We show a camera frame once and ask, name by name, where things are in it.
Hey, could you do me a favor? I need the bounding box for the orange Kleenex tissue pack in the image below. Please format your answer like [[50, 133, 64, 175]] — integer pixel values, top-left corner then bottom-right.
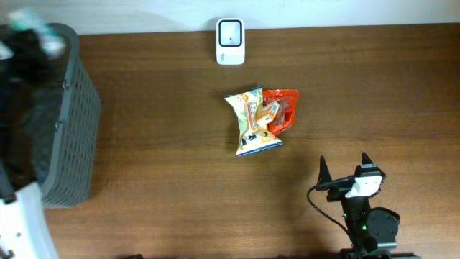
[[256, 101, 280, 127]]

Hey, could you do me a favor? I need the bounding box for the yellow snack bag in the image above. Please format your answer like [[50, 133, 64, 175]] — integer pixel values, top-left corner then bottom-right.
[[224, 85, 283, 157]]

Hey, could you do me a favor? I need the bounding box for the red candy packet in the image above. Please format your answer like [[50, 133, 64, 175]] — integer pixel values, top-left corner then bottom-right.
[[263, 89, 299, 135]]

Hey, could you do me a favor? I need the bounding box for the grey plastic mesh basket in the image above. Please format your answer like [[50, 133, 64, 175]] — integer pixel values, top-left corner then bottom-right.
[[24, 23, 101, 209]]

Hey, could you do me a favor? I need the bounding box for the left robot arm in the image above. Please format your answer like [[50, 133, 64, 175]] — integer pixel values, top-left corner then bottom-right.
[[1, 29, 58, 258]]

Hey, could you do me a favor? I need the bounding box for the right black cable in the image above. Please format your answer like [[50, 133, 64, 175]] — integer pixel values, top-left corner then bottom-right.
[[306, 185, 364, 259]]

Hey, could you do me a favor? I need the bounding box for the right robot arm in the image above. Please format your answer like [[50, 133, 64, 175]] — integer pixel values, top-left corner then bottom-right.
[[306, 153, 417, 259]]

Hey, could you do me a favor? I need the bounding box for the green Kleenex tissue pack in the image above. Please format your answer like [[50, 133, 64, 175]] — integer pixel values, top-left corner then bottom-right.
[[7, 8, 65, 59]]

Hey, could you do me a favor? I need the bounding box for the white barcode scanner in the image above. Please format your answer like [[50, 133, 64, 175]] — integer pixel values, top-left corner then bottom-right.
[[216, 17, 246, 65]]

